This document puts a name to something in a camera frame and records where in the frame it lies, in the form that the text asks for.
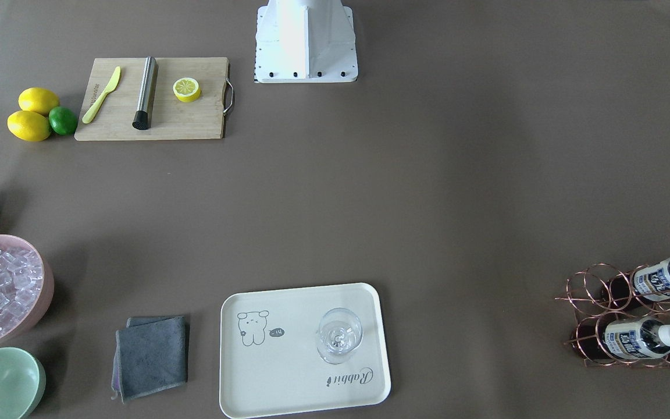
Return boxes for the tea bottle front middle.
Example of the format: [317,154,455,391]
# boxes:
[570,316,670,363]

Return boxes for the tea bottle rear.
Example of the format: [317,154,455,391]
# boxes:
[599,258,670,312]

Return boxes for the whole yellow lemon upper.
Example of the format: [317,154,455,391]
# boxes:
[18,87,60,116]

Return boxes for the whole yellow lemon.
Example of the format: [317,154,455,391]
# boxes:
[18,87,60,116]
[7,111,52,141]

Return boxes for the cream rabbit tray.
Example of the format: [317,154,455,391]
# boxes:
[220,283,391,418]

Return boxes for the bamboo cutting board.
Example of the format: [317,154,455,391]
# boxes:
[74,56,229,141]

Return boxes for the mint green bowl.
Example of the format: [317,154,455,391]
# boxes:
[0,347,47,418]

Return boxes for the clear wine glass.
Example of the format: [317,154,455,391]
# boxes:
[316,307,363,364]

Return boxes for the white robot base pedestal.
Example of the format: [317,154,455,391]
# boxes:
[254,1,359,83]

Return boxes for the half lemon slice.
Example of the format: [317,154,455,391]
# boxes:
[172,77,201,102]

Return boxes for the copper wire bottle basket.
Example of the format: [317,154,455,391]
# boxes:
[558,263,670,369]

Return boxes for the pink bowl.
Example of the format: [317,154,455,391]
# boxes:
[0,235,54,344]

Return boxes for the yellow plastic knife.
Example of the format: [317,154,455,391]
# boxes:
[81,66,122,124]

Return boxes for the steel muddler black tip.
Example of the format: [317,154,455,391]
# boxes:
[132,56,158,130]

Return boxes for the grey folded cloth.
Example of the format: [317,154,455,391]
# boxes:
[111,315,189,404]

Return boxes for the whole yellow lemon lower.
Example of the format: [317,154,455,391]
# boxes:
[7,111,52,141]

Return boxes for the green lime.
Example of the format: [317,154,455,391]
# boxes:
[48,106,79,136]

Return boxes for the tea bottle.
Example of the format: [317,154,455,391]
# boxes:
[599,258,670,312]
[570,316,670,363]

